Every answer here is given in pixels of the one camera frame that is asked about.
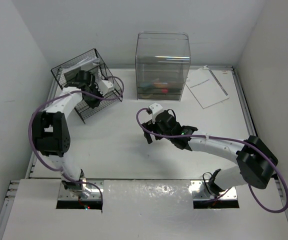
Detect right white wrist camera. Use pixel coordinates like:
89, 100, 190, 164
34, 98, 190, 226
148, 102, 164, 124

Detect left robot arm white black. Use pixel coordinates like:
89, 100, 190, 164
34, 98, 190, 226
28, 70, 103, 194

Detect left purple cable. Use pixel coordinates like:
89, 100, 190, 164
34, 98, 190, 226
28, 75, 125, 206

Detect metal base plate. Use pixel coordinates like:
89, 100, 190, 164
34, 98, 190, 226
57, 178, 104, 201
188, 179, 238, 202

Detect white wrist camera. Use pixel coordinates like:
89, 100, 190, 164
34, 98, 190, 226
148, 102, 164, 124
98, 80, 115, 96

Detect clear plastic drawer cabinet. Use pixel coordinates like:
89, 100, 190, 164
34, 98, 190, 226
135, 31, 191, 101

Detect white instruction sheet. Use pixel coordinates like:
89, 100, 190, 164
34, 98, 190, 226
185, 66, 230, 109

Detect black wire mesh rack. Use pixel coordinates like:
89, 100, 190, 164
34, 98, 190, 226
51, 48, 123, 122

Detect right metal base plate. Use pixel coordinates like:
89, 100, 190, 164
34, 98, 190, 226
188, 179, 238, 202

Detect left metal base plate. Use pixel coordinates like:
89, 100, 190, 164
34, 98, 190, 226
57, 178, 104, 201

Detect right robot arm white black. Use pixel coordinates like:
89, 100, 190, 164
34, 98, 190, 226
140, 110, 278, 197

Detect purple cable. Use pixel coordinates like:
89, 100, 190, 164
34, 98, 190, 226
135, 107, 288, 214
28, 75, 125, 206

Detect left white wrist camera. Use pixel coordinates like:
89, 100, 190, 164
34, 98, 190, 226
98, 80, 115, 96

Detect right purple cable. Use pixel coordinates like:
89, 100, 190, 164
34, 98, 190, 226
135, 107, 288, 214

